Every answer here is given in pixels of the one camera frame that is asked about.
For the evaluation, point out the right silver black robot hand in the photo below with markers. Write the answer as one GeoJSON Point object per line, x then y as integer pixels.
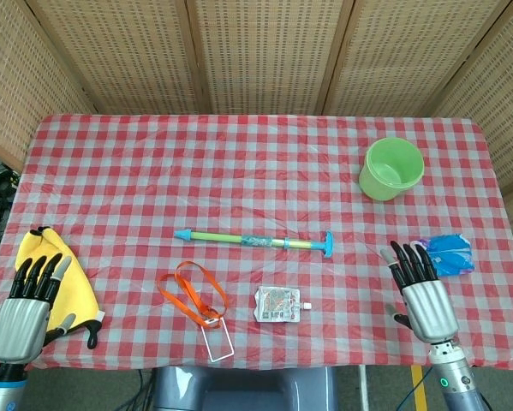
{"type": "Point", "coordinates": [429, 308]}

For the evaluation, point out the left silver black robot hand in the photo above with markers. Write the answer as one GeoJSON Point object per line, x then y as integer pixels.
{"type": "Point", "coordinates": [18, 325]}

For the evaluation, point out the green and blue water pump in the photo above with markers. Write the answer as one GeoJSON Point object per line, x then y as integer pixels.
{"type": "Point", "coordinates": [222, 238]}

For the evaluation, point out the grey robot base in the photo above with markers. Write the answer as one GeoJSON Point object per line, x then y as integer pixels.
{"type": "Point", "coordinates": [239, 389]}

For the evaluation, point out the blue tissue pack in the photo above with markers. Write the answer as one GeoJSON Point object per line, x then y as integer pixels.
{"type": "Point", "coordinates": [451, 257]}

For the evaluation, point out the yellow cloth mitt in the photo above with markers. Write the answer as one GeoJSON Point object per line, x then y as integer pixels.
{"type": "Point", "coordinates": [74, 291]}

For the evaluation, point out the white table leg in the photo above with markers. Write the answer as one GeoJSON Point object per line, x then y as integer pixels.
{"type": "Point", "coordinates": [363, 389]}

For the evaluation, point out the green plastic bucket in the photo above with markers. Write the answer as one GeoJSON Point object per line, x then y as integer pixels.
{"type": "Point", "coordinates": [384, 188]}

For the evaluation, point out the white spouted drink pouch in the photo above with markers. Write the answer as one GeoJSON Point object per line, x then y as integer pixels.
{"type": "Point", "coordinates": [277, 304]}

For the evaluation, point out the red white checkered tablecloth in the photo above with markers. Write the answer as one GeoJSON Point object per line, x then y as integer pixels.
{"type": "Point", "coordinates": [256, 171]}

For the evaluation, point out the woven bamboo folding screen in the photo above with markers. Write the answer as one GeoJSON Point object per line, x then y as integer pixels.
{"type": "Point", "coordinates": [264, 55]}

